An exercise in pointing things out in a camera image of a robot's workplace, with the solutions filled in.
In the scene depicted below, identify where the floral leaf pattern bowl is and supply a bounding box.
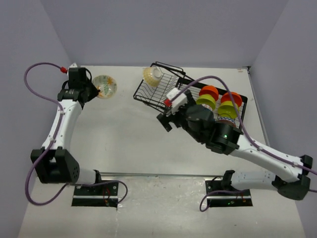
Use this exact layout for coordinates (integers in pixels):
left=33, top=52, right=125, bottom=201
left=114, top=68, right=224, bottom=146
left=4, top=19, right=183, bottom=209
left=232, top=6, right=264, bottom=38
left=92, top=75, right=117, bottom=99

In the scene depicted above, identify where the yellow sun pattern bowl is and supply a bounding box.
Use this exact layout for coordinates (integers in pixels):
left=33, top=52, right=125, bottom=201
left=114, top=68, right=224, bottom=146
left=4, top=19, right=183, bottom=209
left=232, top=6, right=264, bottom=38
left=142, top=66, right=162, bottom=87

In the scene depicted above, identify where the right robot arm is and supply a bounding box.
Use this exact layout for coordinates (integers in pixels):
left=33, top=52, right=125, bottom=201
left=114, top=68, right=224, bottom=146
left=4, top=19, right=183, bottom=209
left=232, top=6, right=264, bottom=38
left=157, top=88, right=313, bottom=200

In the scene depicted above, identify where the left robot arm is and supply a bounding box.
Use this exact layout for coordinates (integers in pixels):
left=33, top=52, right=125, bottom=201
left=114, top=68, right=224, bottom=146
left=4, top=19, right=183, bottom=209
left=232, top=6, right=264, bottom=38
left=31, top=64, right=103, bottom=195

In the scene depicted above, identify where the lime green bowl rear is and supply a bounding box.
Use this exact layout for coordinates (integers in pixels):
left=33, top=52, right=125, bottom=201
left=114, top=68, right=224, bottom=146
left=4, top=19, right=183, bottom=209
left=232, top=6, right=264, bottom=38
left=196, top=94, right=216, bottom=110

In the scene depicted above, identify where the lime green bowl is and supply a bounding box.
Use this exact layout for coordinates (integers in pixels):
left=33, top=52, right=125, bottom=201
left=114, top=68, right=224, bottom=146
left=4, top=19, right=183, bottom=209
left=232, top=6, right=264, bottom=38
left=196, top=94, right=216, bottom=110
left=217, top=101, right=239, bottom=119

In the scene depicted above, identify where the red diamond pattern bowl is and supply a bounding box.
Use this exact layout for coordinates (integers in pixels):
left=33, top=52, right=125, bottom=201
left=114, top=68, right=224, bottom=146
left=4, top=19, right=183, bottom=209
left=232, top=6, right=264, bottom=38
left=202, top=104, right=213, bottom=112

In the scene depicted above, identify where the orange bowl rear row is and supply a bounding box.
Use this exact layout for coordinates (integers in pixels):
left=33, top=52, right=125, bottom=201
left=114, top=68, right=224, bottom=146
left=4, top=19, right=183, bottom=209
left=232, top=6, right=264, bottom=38
left=199, top=85, right=219, bottom=101

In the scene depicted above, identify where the orange bowl row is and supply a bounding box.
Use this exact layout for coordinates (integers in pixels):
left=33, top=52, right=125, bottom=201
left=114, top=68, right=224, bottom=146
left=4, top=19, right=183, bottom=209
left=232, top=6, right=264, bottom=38
left=220, top=91, right=243, bottom=107
left=199, top=85, right=219, bottom=101

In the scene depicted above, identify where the lime green bowl front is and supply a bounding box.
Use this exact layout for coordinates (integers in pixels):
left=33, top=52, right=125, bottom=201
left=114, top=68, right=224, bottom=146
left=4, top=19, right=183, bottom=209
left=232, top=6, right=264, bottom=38
left=217, top=101, right=239, bottom=119

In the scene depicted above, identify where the blue zigzag pattern bowl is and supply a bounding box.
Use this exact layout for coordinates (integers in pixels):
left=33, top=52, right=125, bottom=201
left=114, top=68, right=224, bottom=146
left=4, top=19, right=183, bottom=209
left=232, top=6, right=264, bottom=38
left=217, top=114, right=236, bottom=127

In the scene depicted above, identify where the orange bowl front row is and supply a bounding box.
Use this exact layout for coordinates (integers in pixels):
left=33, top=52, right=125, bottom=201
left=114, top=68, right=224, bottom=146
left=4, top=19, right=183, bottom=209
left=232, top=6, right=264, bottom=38
left=220, top=91, right=243, bottom=107

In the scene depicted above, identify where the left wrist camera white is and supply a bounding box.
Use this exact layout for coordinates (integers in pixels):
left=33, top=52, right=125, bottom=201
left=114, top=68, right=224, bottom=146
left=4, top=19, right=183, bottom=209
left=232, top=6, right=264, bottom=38
left=67, top=63, right=79, bottom=70

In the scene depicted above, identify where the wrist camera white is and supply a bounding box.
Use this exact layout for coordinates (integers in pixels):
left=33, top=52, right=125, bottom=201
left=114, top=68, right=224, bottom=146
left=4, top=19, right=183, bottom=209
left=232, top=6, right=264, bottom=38
left=67, top=63, right=79, bottom=70
left=166, top=88, right=187, bottom=115

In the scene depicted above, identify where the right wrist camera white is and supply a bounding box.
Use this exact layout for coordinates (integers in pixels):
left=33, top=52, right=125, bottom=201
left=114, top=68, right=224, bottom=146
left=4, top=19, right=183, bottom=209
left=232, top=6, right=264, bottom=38
left=166, top=88, right=187, bottom=115

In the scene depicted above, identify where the black wire dish rack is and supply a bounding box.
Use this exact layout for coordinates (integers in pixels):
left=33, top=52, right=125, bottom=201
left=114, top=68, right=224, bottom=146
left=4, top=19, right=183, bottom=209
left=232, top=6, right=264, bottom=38
left=133, top=61, right=248, bottom=141

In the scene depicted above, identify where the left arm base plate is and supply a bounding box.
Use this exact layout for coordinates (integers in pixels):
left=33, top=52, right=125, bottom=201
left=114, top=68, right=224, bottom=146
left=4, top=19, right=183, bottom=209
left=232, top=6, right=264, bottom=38
left=71, top=182, right=119, bottom=208

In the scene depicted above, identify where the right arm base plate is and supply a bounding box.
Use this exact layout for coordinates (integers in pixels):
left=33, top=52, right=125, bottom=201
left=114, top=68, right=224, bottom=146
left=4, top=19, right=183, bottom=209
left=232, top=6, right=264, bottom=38
left=205, top=177, right=253, bottom=208

